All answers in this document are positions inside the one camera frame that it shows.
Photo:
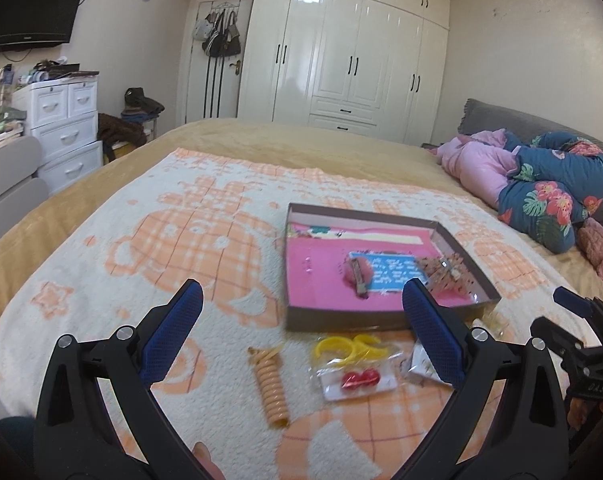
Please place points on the left hand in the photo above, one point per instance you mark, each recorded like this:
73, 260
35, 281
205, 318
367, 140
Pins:
202, 454

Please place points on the red ball earrings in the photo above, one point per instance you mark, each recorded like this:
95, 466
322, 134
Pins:
351, 383

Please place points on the orange white fleece blanket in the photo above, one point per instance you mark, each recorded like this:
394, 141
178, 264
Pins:
241, 384

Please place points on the yellow rings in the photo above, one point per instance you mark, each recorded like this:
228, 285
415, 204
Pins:
349, 347

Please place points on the pink fluffy hair clip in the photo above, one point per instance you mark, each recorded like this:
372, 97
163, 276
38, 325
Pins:
359, 273

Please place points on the stool with dark clothes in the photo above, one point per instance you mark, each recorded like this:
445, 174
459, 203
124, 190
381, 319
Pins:
140, 109

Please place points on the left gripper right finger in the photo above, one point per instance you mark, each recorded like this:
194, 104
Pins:
505, 418

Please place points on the white door with bags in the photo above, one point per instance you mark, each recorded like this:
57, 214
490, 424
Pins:
210, 87

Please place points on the bed with tan cover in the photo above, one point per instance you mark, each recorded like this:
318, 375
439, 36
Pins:
28, 245

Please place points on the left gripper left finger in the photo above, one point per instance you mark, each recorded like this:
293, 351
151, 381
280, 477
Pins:
97, 417

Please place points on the white drawer cabinet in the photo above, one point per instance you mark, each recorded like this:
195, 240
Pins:
62, 116

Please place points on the blue floral quilt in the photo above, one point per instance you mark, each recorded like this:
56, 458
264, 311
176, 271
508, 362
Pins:
557, 185

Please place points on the right hand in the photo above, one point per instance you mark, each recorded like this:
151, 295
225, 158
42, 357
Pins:
579, 411

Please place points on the sheer red-dotted bow clip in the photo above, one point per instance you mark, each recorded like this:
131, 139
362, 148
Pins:
448, 280

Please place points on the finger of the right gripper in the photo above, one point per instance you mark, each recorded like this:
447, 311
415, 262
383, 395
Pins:
581, 306
559, 341

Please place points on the shallow brown cardboard tray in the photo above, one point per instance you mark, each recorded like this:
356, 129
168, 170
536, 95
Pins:
319, 239

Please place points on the dark clothes pile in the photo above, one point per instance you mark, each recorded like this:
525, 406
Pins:
112, 130

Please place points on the white built-in wardrobe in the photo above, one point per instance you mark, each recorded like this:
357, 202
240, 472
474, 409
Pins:
372, 67

